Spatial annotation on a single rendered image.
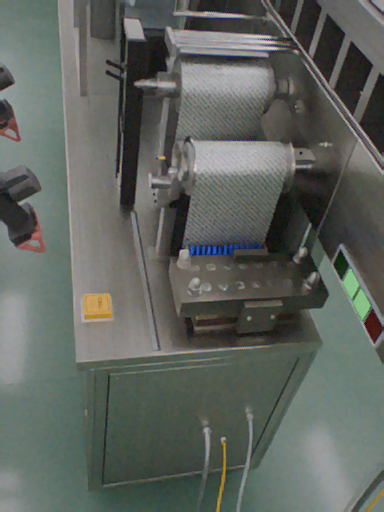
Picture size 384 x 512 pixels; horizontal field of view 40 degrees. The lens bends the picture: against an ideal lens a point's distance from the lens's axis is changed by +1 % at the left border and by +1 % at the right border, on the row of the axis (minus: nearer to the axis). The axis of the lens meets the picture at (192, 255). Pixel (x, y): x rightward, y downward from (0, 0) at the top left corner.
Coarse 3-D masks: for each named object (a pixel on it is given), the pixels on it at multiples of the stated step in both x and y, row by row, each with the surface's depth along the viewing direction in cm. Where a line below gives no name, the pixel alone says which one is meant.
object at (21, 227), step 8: (16, 208) 124; (24, 208) 130; (0, 216) 123; (8, 216) 123; (16, 216) 124; (24, 216) 126; (8, 224) 125; (16, 224) 126; (24, 224) 127; (32, 224) 126; (8, 232) 127; (16, 232) 126; (24, 232) 125; (32, 232) 126; (16, 240) 126
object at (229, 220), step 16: (192, 208) 135; (208, 208) 136; (224, 208) 137; (240, 208) 138; (256, 208) 139; (272, 208) 141; (192, 224) 139; (208, 224) 140; (224, 224) 141; (240, 224) 143; (256, 224) 144; (192, 240) 143; (208, 240) 145; (224, 240) 146; (240, 240) 147; (256, 240) 148
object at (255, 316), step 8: (248, 304) 134; (256, 304) 134; (264, 304) 135; (272, 304) 135; (280, 304) 136; (240, 312) 137; (248, 312) 135; (256, 312) 136; (264, 312) 136; (272, 312) 137; (240, 320) 138; (248, 320) 137; (256, 320) 138; (264, 320) 139; (272, 320) 140; (240, 328) 139; (248, 328) 140; (256, 328) 141; (264, 328) 142; (272, 328) 142
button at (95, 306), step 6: (84, 294) 141; (90, 294) 142; (96, 294) 142; (102, 294) 142; (108, 294) 142; (84, 300) 140; (90, 300) 140; (96, 300) 140; (102, 300) 141; (108, 300) 141; (84, 306) 139; (90, 306) 139; (96, 306) 139; (102, 306) 139; (108, 306) 139; (84, 312) 137; (90, 312) 137; (96, 312) 138; (102, 312) 138; (108, 312) 138; (84, 318) 138; (90, 318) 138; (96, 318) 138; (102, 318) 139; (108, 318) 139
